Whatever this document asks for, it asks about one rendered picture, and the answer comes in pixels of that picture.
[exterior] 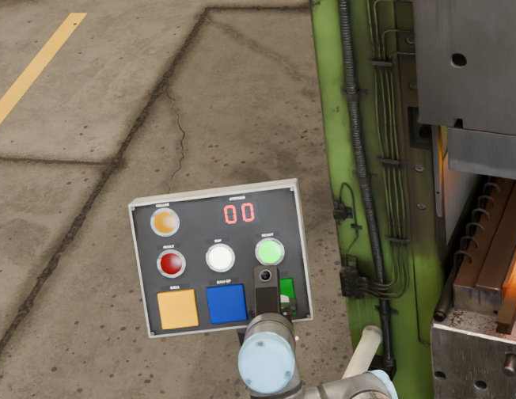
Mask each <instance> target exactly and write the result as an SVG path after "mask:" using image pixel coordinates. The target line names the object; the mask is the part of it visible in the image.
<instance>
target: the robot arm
mask: <svg viewBox="0 0 516 399"><path fill-rule="evenodd" d="M253 273H254V295H255V303H253V304H252V305H251V306H250V307H249V316H252V318H254V319H253V320H252V321H251V322H250V323H249V326H248V328H247V330H246V333H245V338H244V343H243V345H242V347H241V350H240V352H239V356H238V368H239V371H240V374H241V377H242V379H243V380H244V382H245V383H246V385H247V387H248V390H249V396H250V399H398V397H397V395H396V391H395V388H394V386H393V383H392V382H391V381H390V379H389V376H388V375H387V374H386V373H385V372H384V371H383V370H372V371H370V370H368V371H364V372H363V373H361V374H357V375H354V376H351V377H348V378H343V379H340V380H337V381H334V382H329V383H325V384H323V385H320V386H314V387H310V388H307V389H303V388H302V382H301V378H300V374H299V371H298V365H297V362H296V359H295V354H294V353H295V348H296V342H297V341H299V337H298V336H296V334H295V331H294V325H293V322H292V317H293V316H292V313H293V312H295V311H297V310H298V307H297V301H296V300H295V299H293V298H291V297H287V296H285V295H281V291H280V277H279V270H278V269H277V267H276V266H275V265H264V266H257V267H255V268H254V271H253Z"/></svg>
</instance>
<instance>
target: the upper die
mask: <svg viewBox="0 0 516 399"><path fill-rule="evenodd" d="M447 142H448V162H449V169H450V170H455V171H461V172H466V173H477V174H483V175H488V176H494V177H504V178H510V179H515V180H516V135H508V134H502V133H495V132H489V131H477V130H470V129H464V128H463V121H462V119H457V121H456V123H455V124H454V126H453V127H447Z"/></svg>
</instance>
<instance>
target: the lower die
mask: <svg viewBox="0 0 516 399"><path fill-rule="evenodd" d="M495 184H497V185H498V186H499V188H500V193H499V194H497V188H496V187H495V186H494V187H493V189H492V191H491V195H490V197H491V198H492V199H493V200H494V201H495V207H493V208H492V207H491V205H492V204H491V201H490V200H488V202H487V204H486V206H485V208H484V210H486V211H487V212H488V214H489V217H490V218H489V220H487V216H486V215H485V213H483V214H482V215H481V218H480V221H479V224H480V225H482V227H483V228H484V234H482V235H481V231H480V228H479V227H477V228H476V231H475V233H474V235H473V237H474V238H475V239H476V240H477V241H478V248H475V242H474V241H471V242H470V245H469V248H468V250H467V252H468V253H470V254H471V256H472V263H469V257H468V256H467V255H466V254H465V258H464V260H463V261H462V264H461V267H460V269H459V272H458V274H457V277H456V279H455V281H454V283H453V303H454V307H455V308H459V309H463V310H471V311H475V312H479V313H483V314H490V315H495V316H498V314H499V310H500V307H501V305H502V302H503V284H504V283H509V281H510V277H511V275H512V272H513V270H514V266H515V264H516V180H515V179H510V178H505V181H503V178H502V177H497V180H496V182H495ZM494 310H496V311H498V314H495V313H493V311H494Z"/></svg>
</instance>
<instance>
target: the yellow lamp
mask: <svg viewBox="0 0 516 399"><path fill-rule="evenodd" d="M154 226H155V228H156V229H157V230H158V231H159V232H161V233H163V234H167V233H170V232H171V231H173V230H174V228H175V226H176V220H175V218H174V216H173V215H172V214H171V213H169V212H167V211H163V212H160V213H158V214H157V215H156V216H155V218H154Z"/></svg>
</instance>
